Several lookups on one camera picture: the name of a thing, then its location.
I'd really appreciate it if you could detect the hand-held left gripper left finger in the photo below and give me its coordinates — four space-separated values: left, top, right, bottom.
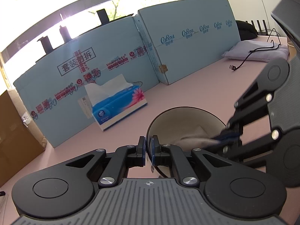
62 136 147 187

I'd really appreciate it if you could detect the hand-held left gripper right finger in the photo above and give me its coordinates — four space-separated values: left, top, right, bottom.
151 135 236 188

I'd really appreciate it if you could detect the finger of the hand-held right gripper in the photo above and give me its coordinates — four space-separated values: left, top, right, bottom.
217 68 279 141
208 127 281 167

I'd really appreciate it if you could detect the white cloth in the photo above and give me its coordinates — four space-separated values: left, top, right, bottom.
175 125 221 150

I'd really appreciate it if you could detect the ceramic bowl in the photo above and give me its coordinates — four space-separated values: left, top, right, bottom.
146 107 228 178

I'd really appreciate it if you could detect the lavender pillow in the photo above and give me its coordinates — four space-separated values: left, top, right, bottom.
221 40 289 63

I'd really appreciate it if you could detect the blue tissue pack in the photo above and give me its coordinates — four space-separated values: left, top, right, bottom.
84 74 148 132

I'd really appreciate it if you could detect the beige paper cup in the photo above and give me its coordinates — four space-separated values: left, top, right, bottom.
288 42 297 57

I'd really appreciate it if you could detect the black bag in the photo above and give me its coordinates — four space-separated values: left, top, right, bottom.
235 20 258 40

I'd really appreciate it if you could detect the black router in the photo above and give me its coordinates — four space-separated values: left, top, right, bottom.
251 19 268 36

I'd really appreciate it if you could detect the white paper sheet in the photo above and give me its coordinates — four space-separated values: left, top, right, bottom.
78 97 92 119

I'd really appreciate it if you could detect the blue cardboard panel red print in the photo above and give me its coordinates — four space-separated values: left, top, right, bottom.
13 15 162 148

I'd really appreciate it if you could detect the brown cardboard box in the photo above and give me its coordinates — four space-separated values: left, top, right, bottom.
0 88 48 185

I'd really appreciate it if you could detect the dark silhouetted object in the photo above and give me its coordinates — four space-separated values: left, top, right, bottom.
97 9 110 25
36 36 54 54
60 26 71 44

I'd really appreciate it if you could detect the black USB cable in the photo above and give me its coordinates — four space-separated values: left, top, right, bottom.
229 28 285 71

